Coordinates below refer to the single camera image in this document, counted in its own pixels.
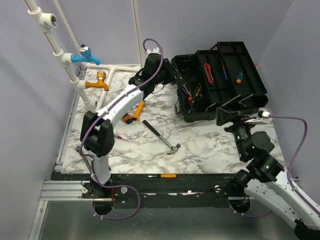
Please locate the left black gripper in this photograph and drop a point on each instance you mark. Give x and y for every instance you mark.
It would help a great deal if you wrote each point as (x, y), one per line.
(173, 75)

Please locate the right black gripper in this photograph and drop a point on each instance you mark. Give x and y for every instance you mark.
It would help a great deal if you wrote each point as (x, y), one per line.
(223, 116)

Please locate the black long nose pliers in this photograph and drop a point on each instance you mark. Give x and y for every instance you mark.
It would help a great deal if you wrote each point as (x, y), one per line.
(188, 96)

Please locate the red black pliers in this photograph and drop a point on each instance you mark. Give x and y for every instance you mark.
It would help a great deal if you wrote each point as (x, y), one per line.
(193, 95)

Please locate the red black utility knife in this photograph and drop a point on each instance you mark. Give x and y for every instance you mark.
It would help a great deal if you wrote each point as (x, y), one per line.
(208, 73)

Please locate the black plastic toolbox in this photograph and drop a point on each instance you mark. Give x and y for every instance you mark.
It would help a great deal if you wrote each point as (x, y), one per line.
(246, 97)

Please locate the green stubby screwdriver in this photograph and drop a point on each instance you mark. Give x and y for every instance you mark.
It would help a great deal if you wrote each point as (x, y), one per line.
(239, 78)

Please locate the blue handle screwdriver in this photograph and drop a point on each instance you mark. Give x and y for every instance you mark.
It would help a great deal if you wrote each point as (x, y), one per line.
(224, 69)

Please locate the silver claw hammer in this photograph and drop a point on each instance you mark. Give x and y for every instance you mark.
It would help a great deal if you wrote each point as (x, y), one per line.
(173, 148)

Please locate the orange black tape measure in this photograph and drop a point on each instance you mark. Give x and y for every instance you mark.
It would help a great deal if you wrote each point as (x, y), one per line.
(127, 118)

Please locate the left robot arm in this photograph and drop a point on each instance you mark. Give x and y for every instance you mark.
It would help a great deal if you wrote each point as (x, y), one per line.
(97, 132)

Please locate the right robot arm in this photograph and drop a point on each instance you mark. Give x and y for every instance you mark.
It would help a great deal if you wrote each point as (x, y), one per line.
(265, 178)

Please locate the yellow black electric screwdriver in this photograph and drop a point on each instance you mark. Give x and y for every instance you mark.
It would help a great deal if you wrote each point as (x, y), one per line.
(138, 111)

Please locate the orange water tap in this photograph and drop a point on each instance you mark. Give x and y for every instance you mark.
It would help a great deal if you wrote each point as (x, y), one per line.
(100, 82)

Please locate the blue water tap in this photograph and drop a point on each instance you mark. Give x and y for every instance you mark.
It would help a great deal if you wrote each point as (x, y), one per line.
(85, 55)

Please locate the orange handle screwdriver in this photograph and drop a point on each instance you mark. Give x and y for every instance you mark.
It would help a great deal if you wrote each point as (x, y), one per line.
(163, 176)

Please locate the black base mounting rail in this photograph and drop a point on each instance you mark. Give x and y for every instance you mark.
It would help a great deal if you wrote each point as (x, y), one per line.
(185, 191)

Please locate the aluminium extrusion rail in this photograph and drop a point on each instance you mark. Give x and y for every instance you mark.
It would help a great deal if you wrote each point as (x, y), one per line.
(56, 190)

